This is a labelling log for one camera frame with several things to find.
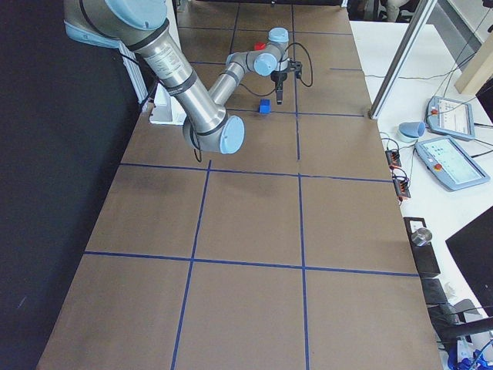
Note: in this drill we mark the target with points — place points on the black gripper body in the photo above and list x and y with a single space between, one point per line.
278 77

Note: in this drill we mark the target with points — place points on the blue wooden cube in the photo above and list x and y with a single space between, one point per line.
264 106

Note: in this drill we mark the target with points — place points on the red wooden cube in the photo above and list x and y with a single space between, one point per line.
259 46

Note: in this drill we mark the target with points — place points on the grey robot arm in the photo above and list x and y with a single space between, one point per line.
272 61
143 27

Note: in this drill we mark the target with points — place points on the orange black connector board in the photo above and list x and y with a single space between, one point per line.
393 158

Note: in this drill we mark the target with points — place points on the light blue tape roll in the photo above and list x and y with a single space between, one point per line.
409 132

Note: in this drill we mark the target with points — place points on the far teach pendant tablet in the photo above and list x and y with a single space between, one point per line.
450 117

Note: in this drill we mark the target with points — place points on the teach pendant tablet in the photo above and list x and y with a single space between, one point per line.
450 117
450 164

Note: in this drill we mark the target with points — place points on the near teach pendant tablet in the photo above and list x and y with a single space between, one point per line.
450 164

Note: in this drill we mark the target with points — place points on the small metal cup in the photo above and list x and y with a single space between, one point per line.
421 236

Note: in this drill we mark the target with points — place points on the black box with cup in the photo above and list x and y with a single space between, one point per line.
424 257

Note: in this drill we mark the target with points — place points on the black monitor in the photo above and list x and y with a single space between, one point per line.
471 249

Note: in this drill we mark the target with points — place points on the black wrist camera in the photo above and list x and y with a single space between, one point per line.
296 68

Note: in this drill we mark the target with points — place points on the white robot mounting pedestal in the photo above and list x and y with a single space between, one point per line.
167 110

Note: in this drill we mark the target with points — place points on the aluminium frame post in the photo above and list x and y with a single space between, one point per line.
417 23

